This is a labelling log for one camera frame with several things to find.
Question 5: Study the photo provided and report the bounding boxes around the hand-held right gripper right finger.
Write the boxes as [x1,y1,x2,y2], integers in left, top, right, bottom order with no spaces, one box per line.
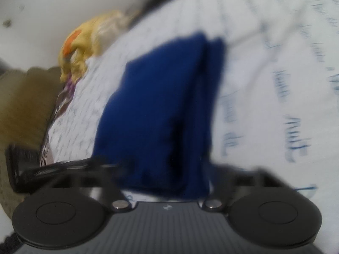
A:
[203,164,290,212]

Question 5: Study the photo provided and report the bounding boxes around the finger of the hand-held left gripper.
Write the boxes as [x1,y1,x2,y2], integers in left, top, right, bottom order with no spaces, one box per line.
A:
[34,157,112,177]

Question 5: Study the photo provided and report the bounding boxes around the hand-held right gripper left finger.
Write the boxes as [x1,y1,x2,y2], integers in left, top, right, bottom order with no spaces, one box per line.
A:
[49,164,131,213]

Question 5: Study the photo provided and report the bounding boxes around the blue sweater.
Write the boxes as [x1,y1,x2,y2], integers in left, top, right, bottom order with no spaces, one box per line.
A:
[93,31,227,199]

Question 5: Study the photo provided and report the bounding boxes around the black clothes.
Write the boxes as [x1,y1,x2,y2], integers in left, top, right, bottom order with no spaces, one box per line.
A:
[124,0,196,29]

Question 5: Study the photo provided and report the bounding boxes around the brown cloth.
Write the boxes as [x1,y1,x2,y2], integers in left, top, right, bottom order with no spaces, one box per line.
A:
[0,67,66,217]

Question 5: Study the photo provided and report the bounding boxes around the purple patterned sheet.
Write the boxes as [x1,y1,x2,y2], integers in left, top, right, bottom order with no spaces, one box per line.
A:
[40,78,78,164]

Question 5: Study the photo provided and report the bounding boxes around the yellow quilt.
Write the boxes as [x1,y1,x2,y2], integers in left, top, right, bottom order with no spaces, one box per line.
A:
[58,11,133,83]

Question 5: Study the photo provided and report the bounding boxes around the white printed bedspread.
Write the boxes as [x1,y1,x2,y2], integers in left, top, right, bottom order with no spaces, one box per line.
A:
[40,0,339,254]

